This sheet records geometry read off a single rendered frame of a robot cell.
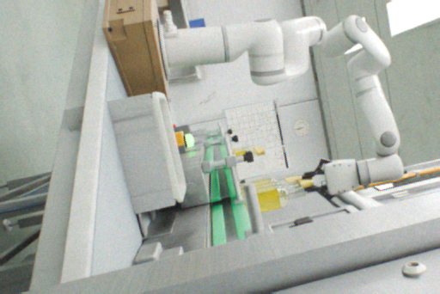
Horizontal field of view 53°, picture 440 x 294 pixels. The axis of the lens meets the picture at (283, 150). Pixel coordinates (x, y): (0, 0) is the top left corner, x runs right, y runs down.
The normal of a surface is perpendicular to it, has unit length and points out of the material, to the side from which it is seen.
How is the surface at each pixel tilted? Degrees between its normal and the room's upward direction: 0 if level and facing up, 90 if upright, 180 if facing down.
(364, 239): 90
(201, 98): 90
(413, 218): 90
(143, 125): 90
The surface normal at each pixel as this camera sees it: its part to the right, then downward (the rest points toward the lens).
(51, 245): -0.06, -0.73
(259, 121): 0.16, 0.10
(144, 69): 0.25, 0.66
